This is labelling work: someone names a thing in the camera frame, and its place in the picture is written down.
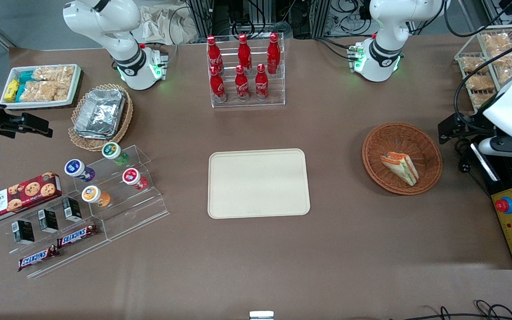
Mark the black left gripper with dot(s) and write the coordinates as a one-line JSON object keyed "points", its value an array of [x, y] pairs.
{"points": [[477, 120]]}

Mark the triangle sandwich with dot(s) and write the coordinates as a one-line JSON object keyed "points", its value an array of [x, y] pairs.
{"points": [[400, 168]]}

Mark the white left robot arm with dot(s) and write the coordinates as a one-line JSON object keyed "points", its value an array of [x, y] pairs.
{"points": [[385, 26]]}

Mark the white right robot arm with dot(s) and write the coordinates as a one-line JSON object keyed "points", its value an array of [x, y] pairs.
{"points": [[105, 18]]}

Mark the round brown wicker basket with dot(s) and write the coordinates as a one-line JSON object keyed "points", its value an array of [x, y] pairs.
{"points": [[425, 151]]}

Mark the white snack tray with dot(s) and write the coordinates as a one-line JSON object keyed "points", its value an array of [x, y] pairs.
{"points": [[74, 82]]}

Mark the oval light wicker basket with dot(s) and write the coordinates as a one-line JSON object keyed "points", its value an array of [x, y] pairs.
{"points": [[127, 115]]}

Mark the beige rectangular tray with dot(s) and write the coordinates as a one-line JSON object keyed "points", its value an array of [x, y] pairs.
{"points": [[258, 184]]}

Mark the teal snack box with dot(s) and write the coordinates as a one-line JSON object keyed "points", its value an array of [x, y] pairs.
{"points": [[21, 92], [27, 76]]}

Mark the yellow snack box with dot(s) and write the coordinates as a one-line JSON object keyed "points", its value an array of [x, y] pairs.
{"points": [[11, 90]]}

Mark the rice cracker packet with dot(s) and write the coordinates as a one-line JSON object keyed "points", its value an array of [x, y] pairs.
{"points": [[38, 91], [62, 90], [54, 73]]}

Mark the purple cup with white lid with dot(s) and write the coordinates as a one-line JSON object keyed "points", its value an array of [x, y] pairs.
{"points": [[76, 168]]}

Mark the red Walkers cookie box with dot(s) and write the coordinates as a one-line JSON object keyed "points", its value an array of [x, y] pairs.
{"points": [[20, 198]]}

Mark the black machine base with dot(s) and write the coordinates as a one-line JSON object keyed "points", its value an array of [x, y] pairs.
{"points": [[505, 178]]}

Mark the stack of foil trays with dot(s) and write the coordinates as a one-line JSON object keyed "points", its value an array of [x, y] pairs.
{"points": [[100, 113]]}

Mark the green cup with white lid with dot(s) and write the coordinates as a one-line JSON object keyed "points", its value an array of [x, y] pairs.
{"points": [[113, 151]]}

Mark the small black box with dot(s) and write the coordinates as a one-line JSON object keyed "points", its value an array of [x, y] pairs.
{"points": [[72, 210], [48, 221], [23, 232]]}

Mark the orange cup with white lid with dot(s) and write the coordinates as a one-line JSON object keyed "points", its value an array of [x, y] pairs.
{"points": [[92, 194]]}

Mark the red cup with white lid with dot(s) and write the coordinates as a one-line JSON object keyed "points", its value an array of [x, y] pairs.
{"points": [[131, 177]]}

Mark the Snickers chocolate bar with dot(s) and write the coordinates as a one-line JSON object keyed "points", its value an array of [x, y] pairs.
{"points": [[77, 235], [38, 258]]}

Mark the clear acrylic stepped snack stand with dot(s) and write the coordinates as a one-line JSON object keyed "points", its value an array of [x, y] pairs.
{"points": [[82, 255]]}

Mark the clear acrylic stepped cup stand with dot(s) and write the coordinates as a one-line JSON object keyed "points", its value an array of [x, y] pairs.
{"points": [[145, 209]]}

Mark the beige cloth bags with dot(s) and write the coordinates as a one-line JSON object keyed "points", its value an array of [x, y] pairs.
{"points": [[162, 24]]}

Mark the red cola bottle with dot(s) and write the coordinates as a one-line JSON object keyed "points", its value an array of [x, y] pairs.
{"points": [[242, 85], [217, 85], [261, 84], [214, 54], [244, 51], [273, 52]]}

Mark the clear acrylic bottle rack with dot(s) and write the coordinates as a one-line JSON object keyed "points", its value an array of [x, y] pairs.
{"points": [[249, 103]]}

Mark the small white metal block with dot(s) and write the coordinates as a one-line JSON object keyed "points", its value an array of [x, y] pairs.
{"points": [[261, 315]]}

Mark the grey left wrist camera bracket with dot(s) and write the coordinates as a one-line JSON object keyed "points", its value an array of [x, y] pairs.
{"points": [[509, 146]]}

